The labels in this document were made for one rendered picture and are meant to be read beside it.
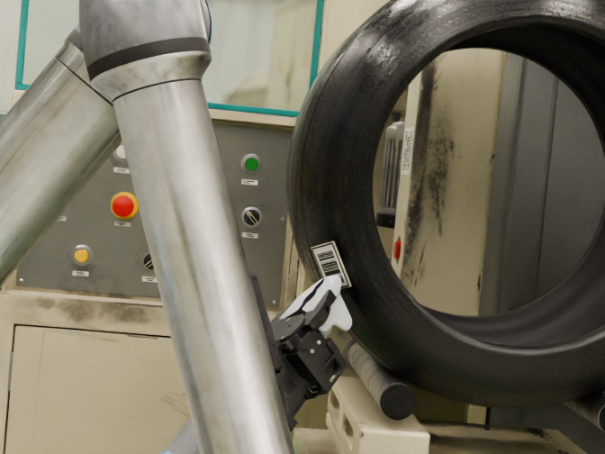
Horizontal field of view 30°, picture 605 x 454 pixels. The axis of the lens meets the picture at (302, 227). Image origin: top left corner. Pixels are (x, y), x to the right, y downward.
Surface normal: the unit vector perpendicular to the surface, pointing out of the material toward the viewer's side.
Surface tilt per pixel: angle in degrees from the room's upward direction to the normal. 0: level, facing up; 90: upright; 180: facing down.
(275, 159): 90
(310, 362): 70
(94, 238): 90
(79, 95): 89
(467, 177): 90
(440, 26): 81
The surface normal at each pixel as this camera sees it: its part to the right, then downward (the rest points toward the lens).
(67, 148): 0.38, 0.32
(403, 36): -0.04, -0.08
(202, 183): 0.54, -0.15
